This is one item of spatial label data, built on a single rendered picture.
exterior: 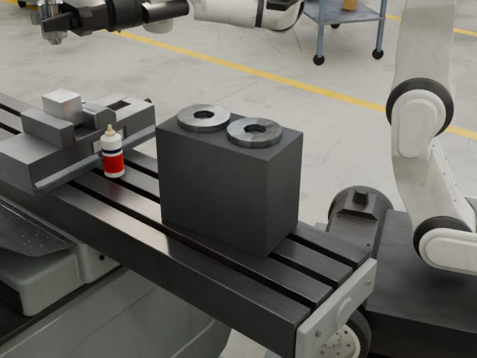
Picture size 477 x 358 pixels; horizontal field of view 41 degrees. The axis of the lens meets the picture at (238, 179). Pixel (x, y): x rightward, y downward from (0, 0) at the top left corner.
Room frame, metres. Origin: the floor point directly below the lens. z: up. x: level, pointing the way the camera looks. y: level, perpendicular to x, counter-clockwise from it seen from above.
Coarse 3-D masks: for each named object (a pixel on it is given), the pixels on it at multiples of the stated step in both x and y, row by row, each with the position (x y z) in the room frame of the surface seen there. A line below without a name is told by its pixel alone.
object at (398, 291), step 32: (352, 192) 1.57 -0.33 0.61; (352, 224) 1.44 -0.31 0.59; (384, 224) 1.47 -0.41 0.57; (384, 256) 1.32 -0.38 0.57; (416, 256) 1.33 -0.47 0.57; (384, 288) 1.20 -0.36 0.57; (416, 288) 1.20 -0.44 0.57; (448, 288) 1.20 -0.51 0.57; (384, 320) 1.11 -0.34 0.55; (416, 320) 1.09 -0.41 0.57; (448, 320) 1.09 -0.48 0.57; (384, 352) 1.10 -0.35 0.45; (416, 352) 1.08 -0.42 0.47; (448, 352) 1.06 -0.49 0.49
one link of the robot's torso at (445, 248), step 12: (444, 228) 1.22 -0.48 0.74; (420, 240) 1.23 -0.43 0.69; (432, 240) 1.21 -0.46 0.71; (444, 240) 1.20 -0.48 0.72; (456, 240) 1.19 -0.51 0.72; (468, 240) 1.19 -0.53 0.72; (420, 252) 1.22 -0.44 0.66; (432, 252) 1.20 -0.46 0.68; (444, 252) 1.19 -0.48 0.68; (456, 252) 1.19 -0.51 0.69; (468, 252) 1.18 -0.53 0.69; (432, 264) 1.21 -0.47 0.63; (444, 264) 1.19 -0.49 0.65; (456, 264) 1.18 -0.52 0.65; (468, 264) 1.18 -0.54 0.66
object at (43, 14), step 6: (42, 12) 1.16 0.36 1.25; (48, 12) 1.16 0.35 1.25; (54, 12) 1.16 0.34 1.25; (60, 12) 1.17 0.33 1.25; (42, 18) 1.16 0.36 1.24; (42, 24) 1.16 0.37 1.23; (42, 30) 1.16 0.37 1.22; (48, 36) 1.16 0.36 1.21; (54, 36) 1.16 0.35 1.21; (60, 36) 1.16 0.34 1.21; (66, 36) 1.17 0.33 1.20
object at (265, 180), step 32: (160, 128) 0.95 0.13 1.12; (192, 128) 0.93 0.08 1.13; (224, 128) 0.95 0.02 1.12; (256, 128) 0.94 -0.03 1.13; (288, 128) 0.95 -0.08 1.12; (160, 160) 0.95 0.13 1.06; (192, 160) 0.91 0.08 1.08; (224, 160) 0.88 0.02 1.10; (256, 160) 0.85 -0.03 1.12; (288, 160) 0.89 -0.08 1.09; (160, 192) 0.95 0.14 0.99; (192, 192) 0.91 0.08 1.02; (224, 192) 0.88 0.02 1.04; (256, 192) 0.85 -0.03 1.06; (288, 192) 0.90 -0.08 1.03; (192, 224) 0.92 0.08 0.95; (224, 224) 0.88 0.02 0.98; (256, 224) 0.85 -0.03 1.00; (288, 224) 0.90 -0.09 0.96
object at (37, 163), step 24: (120, 96) 1.35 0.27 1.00; (24, 120) 1.16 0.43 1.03; (48, 120) 1.14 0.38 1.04; (120, 120) 1.23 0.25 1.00; (144, 120) 1.28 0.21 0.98; (0, 144) 1.11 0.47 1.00; (24, 144) 1.12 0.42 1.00; (48, 144) 1.12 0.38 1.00; (72, 144) 1.12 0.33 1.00; (96, 144) 1.17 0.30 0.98; (0, 168) 1.09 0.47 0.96; (24, 168) 1.04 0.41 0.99; (48, 168) 1.07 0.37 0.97; (72, 168) 1.11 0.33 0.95
